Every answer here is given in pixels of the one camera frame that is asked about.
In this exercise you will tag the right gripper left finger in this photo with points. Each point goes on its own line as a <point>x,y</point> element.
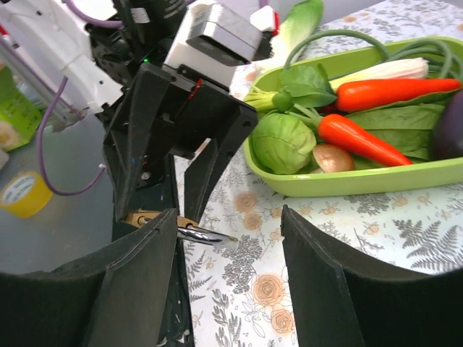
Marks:
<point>112,297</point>

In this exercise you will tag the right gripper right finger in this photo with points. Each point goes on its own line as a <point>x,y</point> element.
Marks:
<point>344,297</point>

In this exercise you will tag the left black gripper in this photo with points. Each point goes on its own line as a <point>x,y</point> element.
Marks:
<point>166,113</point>

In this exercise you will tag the brass padlock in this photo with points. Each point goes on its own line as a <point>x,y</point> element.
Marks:
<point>187,229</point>

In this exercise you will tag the floral table mat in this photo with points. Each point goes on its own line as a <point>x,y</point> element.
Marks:
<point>242,297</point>

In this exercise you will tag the green toy cabbage ball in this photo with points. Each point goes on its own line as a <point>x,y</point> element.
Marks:
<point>283,143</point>

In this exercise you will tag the green plastic basket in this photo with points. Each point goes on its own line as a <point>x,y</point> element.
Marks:
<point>366,179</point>

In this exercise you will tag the yellow tape roll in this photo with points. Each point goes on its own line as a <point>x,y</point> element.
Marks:
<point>25,195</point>

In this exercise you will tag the brown toy potato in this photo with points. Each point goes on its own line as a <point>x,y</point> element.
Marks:
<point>332,159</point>

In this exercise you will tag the green and white carton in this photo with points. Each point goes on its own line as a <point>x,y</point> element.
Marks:
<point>20,118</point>

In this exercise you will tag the red toy chili pepper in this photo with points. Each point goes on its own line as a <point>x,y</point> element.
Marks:
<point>342,132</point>

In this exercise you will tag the green leafy toy in basket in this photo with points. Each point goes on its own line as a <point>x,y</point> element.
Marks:
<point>305,92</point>

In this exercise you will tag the orange toy carrot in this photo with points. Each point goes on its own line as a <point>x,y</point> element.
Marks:
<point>367,94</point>

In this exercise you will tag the purple toy eggplant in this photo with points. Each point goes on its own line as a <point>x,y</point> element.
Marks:
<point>446,140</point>

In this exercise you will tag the green napa cabbage toy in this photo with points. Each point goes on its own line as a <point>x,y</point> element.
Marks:
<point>300,23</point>

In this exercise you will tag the white toy radish in basket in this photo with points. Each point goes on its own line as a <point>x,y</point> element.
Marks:
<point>415,68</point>

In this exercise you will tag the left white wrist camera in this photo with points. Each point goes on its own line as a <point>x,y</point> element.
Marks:
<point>213,40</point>

